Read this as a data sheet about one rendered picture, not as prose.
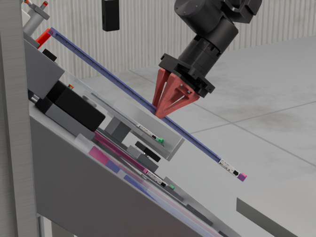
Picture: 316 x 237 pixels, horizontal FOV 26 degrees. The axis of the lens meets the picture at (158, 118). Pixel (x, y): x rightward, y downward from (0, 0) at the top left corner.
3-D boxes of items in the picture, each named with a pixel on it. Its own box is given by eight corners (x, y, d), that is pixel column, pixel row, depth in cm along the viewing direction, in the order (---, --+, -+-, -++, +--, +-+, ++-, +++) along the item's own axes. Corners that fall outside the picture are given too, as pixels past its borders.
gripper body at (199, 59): (186, 76, 113) (214, 40, 113) (157, 60, 121) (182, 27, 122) (209, 97, 117) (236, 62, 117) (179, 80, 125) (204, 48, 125)
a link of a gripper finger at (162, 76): (153, 113, 113) (187, 67, 114) (134, 99, 119) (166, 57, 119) (178, 133, 117) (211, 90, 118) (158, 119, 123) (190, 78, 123)
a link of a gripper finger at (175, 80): (150, 110, 114) (184, 66, 115) (131, 98, 120) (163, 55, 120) (176, 131, 118) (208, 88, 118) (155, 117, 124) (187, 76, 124)
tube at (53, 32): (238, 179, 134) (241, 174, 134) (242, 182, 133) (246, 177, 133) (47, 32, 105) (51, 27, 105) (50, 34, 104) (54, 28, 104)
